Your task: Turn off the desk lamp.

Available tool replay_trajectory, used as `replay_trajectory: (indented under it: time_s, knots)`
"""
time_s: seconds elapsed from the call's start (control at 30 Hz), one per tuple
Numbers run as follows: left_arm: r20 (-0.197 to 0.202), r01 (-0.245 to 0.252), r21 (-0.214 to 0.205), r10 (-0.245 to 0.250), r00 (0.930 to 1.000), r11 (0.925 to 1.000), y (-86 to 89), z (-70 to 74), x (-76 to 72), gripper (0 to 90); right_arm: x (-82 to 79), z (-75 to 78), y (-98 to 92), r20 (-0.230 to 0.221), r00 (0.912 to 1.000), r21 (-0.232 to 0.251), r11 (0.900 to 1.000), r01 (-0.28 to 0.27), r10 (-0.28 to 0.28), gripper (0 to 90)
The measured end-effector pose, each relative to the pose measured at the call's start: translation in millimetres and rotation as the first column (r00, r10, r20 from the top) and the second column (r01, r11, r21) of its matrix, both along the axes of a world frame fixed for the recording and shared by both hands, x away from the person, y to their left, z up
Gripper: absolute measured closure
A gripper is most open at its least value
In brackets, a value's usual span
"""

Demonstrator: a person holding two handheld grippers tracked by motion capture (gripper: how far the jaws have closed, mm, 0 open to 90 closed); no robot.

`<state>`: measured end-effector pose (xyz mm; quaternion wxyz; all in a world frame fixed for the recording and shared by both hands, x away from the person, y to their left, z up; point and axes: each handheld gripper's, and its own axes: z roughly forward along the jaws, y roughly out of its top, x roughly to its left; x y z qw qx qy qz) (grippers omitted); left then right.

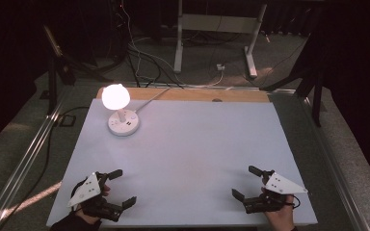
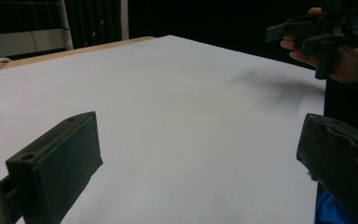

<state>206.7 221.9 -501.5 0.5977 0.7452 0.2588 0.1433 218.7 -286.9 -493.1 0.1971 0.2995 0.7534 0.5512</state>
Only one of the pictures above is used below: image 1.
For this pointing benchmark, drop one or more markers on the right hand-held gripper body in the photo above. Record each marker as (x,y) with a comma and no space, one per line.
(282,186)

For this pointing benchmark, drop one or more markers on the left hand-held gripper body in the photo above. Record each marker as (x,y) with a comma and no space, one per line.
(85,190)

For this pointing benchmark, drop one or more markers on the person's left hand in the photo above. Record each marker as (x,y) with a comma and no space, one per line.
(105,190)

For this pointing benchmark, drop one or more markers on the person's right hand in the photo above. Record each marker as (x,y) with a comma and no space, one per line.
(281,219)

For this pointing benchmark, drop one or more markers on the white round socket base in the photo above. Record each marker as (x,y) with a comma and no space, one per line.
(123,126)

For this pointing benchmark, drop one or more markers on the pale blue table mat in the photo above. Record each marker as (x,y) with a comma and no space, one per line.
(186,154)

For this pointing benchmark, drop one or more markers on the black square floor plate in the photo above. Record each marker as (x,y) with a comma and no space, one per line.
(66,120)

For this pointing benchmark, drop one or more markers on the glowing white globe lamp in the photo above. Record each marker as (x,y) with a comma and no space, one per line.
(115,96)

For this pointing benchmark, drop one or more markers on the wooden table board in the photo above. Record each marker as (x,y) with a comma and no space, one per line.
(202,94)

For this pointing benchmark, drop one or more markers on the black metal stand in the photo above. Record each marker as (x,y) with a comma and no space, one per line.
(311,80)

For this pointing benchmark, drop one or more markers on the white plug adapter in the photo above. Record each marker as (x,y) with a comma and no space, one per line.
(220,67)

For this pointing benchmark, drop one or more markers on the black tripod stand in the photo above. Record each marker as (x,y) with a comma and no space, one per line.
(59,61)

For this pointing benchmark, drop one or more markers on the aluminium floor rail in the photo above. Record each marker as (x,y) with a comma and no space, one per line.
(334,166)
(22,160)

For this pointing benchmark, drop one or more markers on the white metal desk frame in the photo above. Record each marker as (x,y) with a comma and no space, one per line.
(216,24)

